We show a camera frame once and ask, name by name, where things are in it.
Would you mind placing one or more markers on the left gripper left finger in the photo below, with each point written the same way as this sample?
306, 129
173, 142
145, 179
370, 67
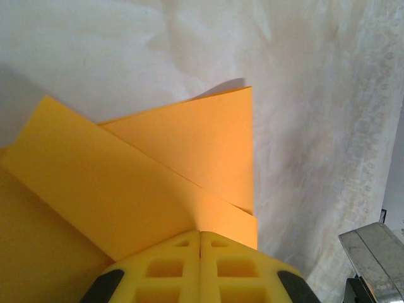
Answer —
158, 274

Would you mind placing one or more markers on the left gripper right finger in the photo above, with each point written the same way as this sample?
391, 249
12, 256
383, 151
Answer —
246, 274

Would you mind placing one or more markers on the orange cloth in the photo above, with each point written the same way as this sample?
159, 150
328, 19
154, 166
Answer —
142, 173

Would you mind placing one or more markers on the aluminium mounting rail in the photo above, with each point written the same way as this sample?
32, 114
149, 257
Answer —
375, 252

